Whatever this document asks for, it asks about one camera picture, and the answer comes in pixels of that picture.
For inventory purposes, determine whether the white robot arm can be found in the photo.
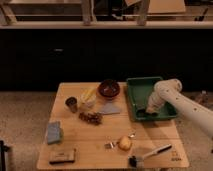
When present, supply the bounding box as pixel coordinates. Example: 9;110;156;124
145;79;213;139

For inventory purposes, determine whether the clear cup with corn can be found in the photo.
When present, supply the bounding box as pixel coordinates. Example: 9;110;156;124
80;87;96;108

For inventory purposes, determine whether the metal cup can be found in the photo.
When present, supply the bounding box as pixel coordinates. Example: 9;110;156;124
65;97;78;113

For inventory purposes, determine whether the green plastic tray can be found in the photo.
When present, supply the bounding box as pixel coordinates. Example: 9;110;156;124
126;76;177;122

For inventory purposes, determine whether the dark red bowl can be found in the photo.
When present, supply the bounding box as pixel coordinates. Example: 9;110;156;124
98;79;120;99

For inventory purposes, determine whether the yellow potato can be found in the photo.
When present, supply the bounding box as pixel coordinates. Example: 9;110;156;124
118;136;132;151

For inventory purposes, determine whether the metal fork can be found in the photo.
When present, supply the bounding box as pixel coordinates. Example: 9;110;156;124
104;133;135;149

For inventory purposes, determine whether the brown grape bunch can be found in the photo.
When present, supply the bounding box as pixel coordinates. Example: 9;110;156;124
79;112;102;125

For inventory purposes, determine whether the brown rectangular block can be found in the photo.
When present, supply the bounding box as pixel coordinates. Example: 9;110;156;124
49;148;76;164

